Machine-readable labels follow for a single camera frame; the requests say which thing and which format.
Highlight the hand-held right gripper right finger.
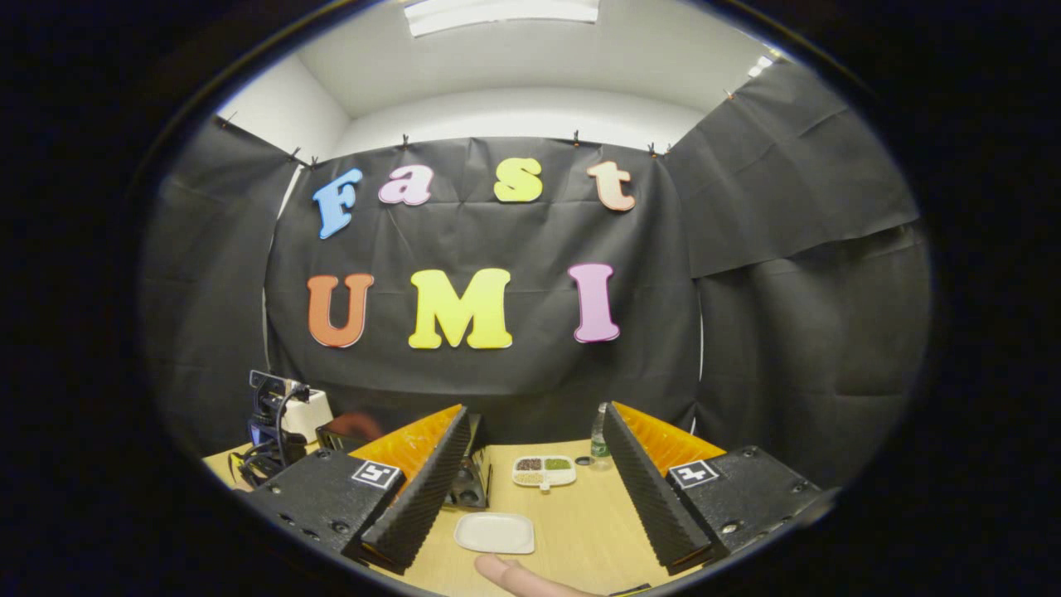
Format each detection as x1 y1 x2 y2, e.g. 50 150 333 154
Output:
603 402 826 575

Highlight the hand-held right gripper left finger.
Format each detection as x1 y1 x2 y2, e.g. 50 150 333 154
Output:
249 405 471 575

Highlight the black electric oven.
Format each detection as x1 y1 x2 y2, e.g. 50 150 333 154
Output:
315 412 492 509

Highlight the white toaster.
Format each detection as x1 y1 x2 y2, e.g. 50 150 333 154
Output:
282 390 334 443

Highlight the clear plastic water bottle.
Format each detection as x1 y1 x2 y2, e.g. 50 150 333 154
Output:
590 404 614 471

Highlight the white square plate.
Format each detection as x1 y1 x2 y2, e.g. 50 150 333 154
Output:
453 512 535 555

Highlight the white divided dish with grains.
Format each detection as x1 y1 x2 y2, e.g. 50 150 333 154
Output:
511 455 577 492

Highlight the black backdrop cloth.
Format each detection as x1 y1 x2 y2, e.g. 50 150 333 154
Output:
141 62 933 490

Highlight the large ceiling light panel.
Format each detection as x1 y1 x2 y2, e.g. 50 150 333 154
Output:
402 0 599 36

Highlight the black cable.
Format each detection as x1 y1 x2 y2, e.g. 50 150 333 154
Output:
228 386 312 486

